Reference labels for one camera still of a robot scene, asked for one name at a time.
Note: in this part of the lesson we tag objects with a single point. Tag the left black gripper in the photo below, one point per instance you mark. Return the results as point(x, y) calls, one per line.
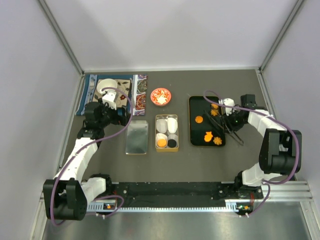
point(120, 120)

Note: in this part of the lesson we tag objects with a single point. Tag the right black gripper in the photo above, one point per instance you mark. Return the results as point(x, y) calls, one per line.
point(227, 120)

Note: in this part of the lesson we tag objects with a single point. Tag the black serving tongs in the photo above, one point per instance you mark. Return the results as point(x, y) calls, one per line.
point(221, 125)

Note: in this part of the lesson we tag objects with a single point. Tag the orange round cookie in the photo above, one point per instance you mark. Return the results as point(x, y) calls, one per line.
point(162, 143)
point(199, 119)

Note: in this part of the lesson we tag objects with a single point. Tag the black sandwich cookie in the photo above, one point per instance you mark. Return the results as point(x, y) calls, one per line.
point(172, 143)

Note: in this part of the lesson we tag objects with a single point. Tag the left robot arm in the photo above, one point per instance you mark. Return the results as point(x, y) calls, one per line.
point(66, 197)

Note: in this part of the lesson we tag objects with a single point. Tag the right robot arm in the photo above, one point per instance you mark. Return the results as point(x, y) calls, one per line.
point(280, 152)

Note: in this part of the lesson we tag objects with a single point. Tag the orange flower cookie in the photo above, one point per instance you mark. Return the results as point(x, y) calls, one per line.
point(214, 112)
point(217, 141)
point(214, 106)

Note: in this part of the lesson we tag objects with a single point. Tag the orange flower cookie top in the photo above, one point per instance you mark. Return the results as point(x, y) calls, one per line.
point(214, 106)

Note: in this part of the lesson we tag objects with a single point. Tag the orange flower cookie bottom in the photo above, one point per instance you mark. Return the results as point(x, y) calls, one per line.
point(217, 141)

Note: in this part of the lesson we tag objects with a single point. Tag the orange fish shaped cookie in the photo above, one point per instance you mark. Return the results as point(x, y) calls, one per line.
point(208, 136)

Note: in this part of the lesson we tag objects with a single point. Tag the white ceramic cup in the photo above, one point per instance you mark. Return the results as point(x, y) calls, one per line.
point(105, 85)

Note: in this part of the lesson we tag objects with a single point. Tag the black rectangular tray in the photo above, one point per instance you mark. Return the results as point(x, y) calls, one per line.
point(197, 105)

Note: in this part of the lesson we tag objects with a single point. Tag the floral square coaster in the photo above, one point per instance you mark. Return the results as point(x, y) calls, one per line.
point(123, 85)

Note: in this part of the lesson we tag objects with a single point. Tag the blue patterned placemat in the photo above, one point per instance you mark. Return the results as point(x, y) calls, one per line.
point(137, 92)

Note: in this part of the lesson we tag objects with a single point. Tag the gold cookie tin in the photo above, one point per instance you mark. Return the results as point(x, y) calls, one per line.
point(166, 149)

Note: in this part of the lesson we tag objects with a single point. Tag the white paper cup top-left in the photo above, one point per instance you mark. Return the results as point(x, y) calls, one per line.
point(162, 126)

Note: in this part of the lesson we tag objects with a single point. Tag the white paper cup bottom-left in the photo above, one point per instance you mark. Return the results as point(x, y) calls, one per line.
point(160, 136)

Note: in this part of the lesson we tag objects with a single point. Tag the red patterned small bowl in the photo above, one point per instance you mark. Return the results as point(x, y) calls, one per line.
point(160, 96)

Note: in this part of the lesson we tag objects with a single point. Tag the white paper cup top-right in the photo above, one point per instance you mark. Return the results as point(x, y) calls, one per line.
point(172, 125)

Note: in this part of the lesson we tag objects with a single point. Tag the white paper cup bottom-right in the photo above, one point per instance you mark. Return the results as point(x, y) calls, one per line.
point(175, 137)

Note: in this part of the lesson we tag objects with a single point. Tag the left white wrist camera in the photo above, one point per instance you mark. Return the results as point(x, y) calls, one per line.
point(109, 98)

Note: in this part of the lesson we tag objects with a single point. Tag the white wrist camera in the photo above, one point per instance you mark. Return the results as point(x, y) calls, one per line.
point(109, 98)
point(227, 102)

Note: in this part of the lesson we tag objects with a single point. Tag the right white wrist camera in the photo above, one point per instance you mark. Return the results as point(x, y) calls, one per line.
point(227, 102)

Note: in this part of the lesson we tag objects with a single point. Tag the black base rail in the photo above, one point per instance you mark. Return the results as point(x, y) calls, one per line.
point(173, 194)

